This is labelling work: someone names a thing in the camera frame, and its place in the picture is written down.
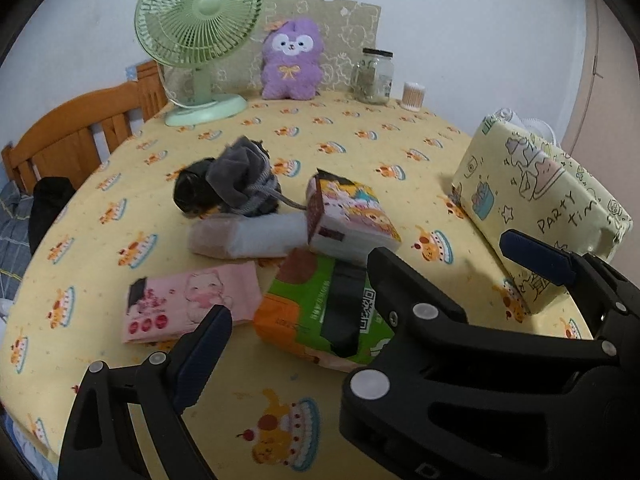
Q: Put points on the small white fan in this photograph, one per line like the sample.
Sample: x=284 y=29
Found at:
x=527 y=122

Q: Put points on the grey sock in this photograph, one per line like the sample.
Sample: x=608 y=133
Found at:
x=235 y=170

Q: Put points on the green desk fan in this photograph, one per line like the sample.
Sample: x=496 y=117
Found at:
x=200 y=15

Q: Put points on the green orange tissue pack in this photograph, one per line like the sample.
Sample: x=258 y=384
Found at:
x=310 y=305

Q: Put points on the yellow cake print tablecloth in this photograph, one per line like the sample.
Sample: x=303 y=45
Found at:
x=350 y=135

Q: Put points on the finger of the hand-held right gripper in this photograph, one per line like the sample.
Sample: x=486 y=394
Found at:
x=535 y=255
x=425 y=332

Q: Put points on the purple plush toy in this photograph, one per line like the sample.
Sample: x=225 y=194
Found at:
x=291 y=65

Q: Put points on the blue wall sticker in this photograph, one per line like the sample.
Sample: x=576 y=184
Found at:
x=131 y=71

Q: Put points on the black cloth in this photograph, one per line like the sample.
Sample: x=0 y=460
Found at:
x=50 y=210

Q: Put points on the wooden bed headboard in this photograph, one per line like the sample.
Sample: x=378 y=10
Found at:
x=75 y=125

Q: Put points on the white tissue packet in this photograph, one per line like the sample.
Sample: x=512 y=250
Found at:
x=260 y=235

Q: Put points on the cartoon print tissue pack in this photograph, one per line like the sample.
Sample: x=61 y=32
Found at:
x=350 y=220

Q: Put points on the black sock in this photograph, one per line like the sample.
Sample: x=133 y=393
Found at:
x=192 y=187

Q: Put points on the pink wet wipes pack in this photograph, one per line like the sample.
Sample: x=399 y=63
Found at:
x=200 y=292

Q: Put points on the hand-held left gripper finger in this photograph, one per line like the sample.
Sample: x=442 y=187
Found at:
x=200 y=360

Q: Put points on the blue plaid bedding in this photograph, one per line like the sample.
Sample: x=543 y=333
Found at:
x=15 y=240

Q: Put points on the cotton swab container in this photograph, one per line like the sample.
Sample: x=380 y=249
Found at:
x=413 y=96

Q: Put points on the glass jar with black lid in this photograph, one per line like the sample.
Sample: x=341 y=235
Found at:
x=372 y=77

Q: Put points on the yellow cartoon print storage box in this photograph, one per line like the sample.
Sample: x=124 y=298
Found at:
x=530 y=185

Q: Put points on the beige printed cardboard sheet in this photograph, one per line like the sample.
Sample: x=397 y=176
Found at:
x=345 y=30

